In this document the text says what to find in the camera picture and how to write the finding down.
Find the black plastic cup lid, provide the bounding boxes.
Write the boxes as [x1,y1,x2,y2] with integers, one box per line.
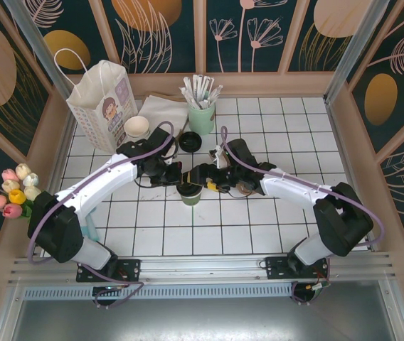
[179,131,203,153]
[176,183,203,197]

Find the brown cardboard cup carrier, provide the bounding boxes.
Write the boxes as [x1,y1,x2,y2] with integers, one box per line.
[223,151,260,197]

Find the white cartoon print paper bag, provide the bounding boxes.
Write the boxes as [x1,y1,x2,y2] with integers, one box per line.
[53,48,139,154]

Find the mint green straw holder cup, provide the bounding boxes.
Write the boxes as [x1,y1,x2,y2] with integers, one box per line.
[186,102,216,136]

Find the grey metal sheet panel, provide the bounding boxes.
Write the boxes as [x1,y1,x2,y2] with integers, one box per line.
[0,280,404,341]

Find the green tulip leaves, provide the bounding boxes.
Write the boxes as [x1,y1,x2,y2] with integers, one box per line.
[19,197,42,224]

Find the cream tulip flower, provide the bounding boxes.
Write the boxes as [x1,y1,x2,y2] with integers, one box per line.
[1,179,21,195]

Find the red pink tulip flower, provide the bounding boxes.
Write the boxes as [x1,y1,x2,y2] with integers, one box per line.
[1,202,23,218]

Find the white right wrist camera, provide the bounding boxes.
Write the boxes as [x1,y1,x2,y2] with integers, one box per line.
[212,144,230,168]

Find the aluminium front rail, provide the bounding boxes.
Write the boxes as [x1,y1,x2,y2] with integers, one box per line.
[8,251,398,289]

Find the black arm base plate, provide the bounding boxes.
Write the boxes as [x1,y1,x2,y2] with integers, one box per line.
[265,255,331,281]
[76,258,142,283]

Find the grey slotted cable duct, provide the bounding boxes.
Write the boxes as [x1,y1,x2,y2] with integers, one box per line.
[20,286,295,301]

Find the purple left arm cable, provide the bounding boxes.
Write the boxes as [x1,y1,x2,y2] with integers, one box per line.
[26,121,149,309]

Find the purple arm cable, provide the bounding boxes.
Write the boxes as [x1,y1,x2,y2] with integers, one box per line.
[26,121,149,309]
[220,126,384,306]

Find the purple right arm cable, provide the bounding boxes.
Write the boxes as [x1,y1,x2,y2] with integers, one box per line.
[220,126,384,306]

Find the aluminium frame post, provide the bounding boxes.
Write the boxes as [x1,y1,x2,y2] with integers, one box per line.
[2,0,80,107]
[324,0,398,104]

